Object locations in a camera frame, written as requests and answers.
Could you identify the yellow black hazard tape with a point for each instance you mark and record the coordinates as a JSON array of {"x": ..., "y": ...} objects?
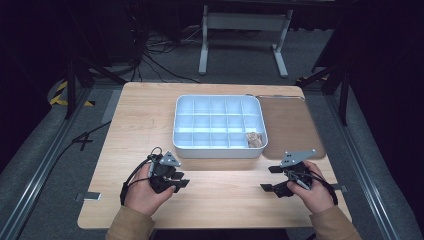
[{"x": 57, "y": 96}]

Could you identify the grey metal bracket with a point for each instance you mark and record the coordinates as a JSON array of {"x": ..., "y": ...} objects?
[
  {"x": 89, "y": 196},
  {"x": 341, "y": 187}
]

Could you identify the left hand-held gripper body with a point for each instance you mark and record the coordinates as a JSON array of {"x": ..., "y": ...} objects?
[{"x": 161, "y": 173}]

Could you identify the beige sock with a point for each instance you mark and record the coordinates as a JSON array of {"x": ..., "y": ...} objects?
[{"x": 254, "y": 140}]

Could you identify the person's left hand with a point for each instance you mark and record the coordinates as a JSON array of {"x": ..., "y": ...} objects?
[{"x": 143, "y": 196}]

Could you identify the aluminium floor rail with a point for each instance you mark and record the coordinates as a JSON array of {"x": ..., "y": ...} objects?
[
  {"x": 36, "y": 173},
  {"x": 363, "y": 173}
]

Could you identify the person's right hand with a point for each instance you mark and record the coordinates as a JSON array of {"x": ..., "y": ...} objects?
[{"x": 315, "y": 196}]

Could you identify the white metal table frame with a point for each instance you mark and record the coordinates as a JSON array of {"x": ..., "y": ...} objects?
[{"x": 245, "y": 21}]

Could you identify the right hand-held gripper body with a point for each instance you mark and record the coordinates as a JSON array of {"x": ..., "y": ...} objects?
[{"x": 296, "y": 173}]

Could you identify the white divided storage box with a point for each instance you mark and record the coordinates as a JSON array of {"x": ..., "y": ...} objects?
[{"x": 216, "y": 126}]

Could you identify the black metal stand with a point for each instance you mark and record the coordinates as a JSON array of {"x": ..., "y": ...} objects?
[
  {"x": 70, "y": 86},
  {"x": 343, "y": 90}
]

